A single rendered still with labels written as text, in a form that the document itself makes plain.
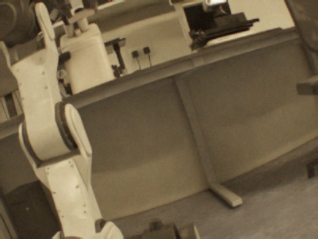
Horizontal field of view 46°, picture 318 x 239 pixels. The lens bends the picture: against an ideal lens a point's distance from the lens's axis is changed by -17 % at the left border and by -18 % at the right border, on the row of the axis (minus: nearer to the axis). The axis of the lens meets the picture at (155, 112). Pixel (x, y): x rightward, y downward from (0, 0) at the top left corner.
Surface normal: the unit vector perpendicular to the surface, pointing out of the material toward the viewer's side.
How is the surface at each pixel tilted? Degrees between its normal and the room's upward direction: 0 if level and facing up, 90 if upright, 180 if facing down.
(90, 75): 90
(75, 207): 71
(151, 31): 90
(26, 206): 90
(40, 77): 82
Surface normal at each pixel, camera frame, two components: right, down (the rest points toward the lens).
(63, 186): -0.17, -0.28
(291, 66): 0.07, -0.01
